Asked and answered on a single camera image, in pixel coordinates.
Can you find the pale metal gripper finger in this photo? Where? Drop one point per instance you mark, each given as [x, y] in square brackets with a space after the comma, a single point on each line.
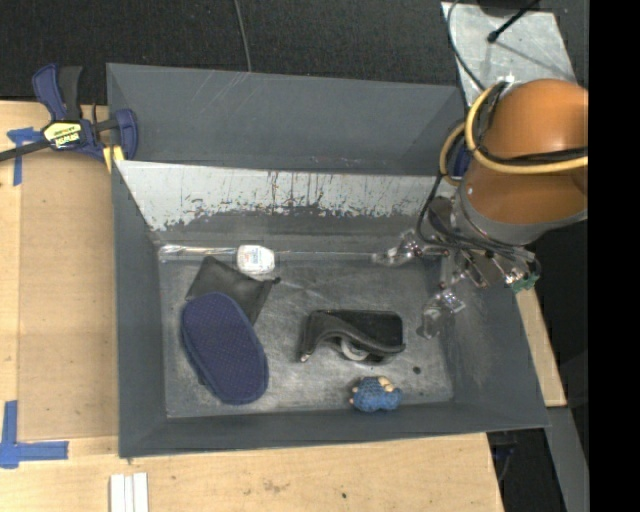
[449, 301]
[412, 249]

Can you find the black tape dispenser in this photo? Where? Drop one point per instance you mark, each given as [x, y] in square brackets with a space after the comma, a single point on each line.
[365, 325]

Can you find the grey metal bin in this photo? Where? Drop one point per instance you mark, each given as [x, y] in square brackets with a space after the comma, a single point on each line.
[310, 300]

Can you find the blue knitted toy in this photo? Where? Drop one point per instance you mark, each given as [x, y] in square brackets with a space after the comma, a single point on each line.
[374, 396]

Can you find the small white plastic bottle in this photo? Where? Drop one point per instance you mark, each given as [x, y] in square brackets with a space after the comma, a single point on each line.
[255, 259]

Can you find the black fabric pouch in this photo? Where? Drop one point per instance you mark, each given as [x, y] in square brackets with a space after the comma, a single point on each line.
[225, 282]

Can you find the blue quilted oval case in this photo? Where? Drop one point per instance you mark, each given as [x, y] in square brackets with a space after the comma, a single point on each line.
[224, 350]

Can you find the clear plastic long tube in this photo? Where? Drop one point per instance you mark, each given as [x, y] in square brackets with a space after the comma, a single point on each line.
[197, 251]

